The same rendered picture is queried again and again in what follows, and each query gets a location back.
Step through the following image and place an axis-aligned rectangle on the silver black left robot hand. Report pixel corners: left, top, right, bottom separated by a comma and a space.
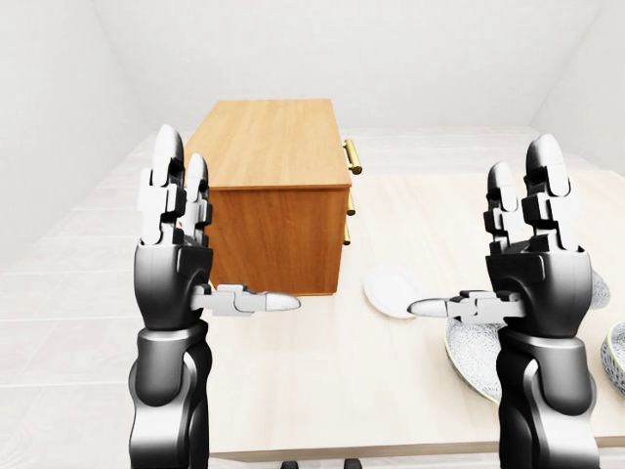
134, 124, 302, 334

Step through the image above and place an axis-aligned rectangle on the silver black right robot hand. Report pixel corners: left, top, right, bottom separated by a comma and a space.
406, 134, 595, 339

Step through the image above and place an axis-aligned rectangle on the patterned bowl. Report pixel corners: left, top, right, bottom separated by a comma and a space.
599, 320, 625, 398
587, 266, 612, 312
442, 317, 505, 405

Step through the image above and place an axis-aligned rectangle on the wooden cabinet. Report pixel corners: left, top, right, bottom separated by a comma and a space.
183, 99, 354, 298

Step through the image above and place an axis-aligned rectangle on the white plate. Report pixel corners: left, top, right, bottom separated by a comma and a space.
362, 263, 419, 321

